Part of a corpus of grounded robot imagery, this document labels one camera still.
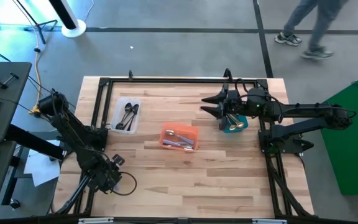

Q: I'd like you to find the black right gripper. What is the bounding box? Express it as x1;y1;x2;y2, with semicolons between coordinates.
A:
200;83;248;131

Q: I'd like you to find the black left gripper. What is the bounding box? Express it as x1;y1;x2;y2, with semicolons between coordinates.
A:
87;154;126;194

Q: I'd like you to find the thin gold spoon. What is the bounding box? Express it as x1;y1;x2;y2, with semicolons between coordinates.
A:
231;114;244;128

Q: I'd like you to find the black spoon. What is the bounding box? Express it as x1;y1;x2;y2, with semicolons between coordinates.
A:
121;103;140;131
126;105;140;132
119;102;134;128
115;102;133;131

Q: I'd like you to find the clear plastic bin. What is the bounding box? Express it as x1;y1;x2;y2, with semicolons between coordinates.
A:
109;96;142;135

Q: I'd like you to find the teal plastic bin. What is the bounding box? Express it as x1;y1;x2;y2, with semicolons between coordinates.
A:
221;113;249;134

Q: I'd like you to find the orange plastic bin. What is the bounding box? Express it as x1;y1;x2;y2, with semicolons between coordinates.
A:
158;122;200;152

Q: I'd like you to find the white paper sheet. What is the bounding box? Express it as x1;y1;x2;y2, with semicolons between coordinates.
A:
23;139;62;187

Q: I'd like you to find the black desk support beam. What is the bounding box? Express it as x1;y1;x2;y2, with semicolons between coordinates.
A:
6;124;65;161

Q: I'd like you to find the grey office desk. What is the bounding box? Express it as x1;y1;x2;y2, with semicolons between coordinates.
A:
0;61;33;220

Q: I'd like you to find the person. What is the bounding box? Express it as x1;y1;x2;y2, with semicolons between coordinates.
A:
273;0;351;60

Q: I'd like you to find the white round lamp base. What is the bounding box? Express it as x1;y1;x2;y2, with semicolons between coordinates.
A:
48;0;88;39

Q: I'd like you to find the black tripod stand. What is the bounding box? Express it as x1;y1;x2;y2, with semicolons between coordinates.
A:
12;0;58;45

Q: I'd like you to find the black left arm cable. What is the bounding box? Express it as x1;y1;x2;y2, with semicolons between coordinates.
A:
50;88;138;197

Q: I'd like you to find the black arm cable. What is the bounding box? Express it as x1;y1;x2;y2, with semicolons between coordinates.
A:
50;88;138;197
234;78;287;124

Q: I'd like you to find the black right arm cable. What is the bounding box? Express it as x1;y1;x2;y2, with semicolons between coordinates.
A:
234;78;287;124

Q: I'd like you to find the black aluminium rig frame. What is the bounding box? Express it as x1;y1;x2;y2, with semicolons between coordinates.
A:
50;77;316;224

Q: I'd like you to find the silver metal bracket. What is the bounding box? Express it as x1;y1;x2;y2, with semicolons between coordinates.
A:
78;217;115;224
252;218;288;224

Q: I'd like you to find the black floor cable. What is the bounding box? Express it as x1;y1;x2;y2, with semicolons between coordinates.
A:
0;42;77;125

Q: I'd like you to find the yellow floor cable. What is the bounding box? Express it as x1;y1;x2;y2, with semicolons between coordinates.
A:
29;26;43;118

